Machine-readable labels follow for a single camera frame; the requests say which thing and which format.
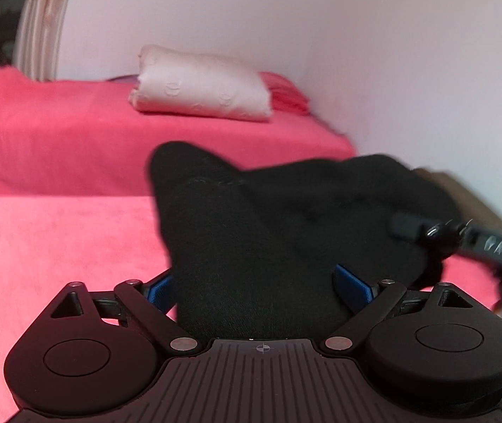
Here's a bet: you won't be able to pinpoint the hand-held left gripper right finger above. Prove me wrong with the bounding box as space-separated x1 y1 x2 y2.
324 264 477 353

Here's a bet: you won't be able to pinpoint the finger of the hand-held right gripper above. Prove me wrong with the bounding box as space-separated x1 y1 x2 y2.
387 213 502 275

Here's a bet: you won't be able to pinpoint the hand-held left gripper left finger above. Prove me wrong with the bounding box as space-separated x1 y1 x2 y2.
48 272 203 353

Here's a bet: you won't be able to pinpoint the black knit pants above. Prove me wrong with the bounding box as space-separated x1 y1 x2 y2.
149 141 461 341

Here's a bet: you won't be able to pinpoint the pink terry bed blanket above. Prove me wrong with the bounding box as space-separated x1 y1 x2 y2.
0 194 502 423

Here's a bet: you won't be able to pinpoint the red bed cover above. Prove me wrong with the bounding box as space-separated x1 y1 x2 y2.
0 66 358 197

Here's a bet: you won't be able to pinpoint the folded pink blanket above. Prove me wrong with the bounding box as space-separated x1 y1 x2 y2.
257 72 312 116

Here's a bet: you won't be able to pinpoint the pale patterned curtain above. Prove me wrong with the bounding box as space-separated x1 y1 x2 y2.
13 0 80 82

